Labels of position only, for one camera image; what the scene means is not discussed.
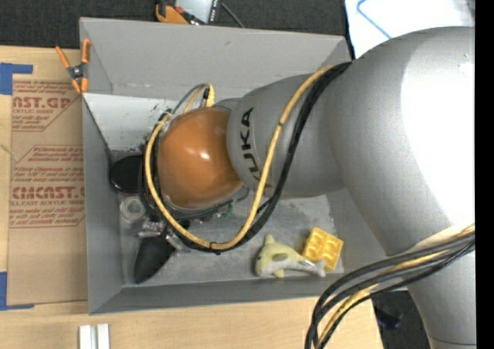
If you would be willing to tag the black rubber bulb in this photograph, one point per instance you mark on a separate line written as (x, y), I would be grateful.
(149, 260)

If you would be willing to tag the grey metal bin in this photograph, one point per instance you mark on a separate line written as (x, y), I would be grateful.
(200, 262)

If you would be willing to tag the clear glass jar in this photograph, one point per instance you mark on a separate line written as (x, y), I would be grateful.
(132, 209)

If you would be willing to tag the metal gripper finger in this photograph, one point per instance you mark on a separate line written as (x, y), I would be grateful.
(174, 241)
(153, 228)

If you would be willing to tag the black round disc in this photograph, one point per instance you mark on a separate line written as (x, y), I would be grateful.
(125, 173)

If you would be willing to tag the yellow-green toy dolphin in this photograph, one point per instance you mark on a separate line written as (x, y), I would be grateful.
(276, 258)

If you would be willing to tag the yellow toy brick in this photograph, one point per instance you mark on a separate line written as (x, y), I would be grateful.
(323, 247)

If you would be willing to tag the brown cardboard board red print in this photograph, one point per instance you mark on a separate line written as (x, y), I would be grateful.
(46, 255)

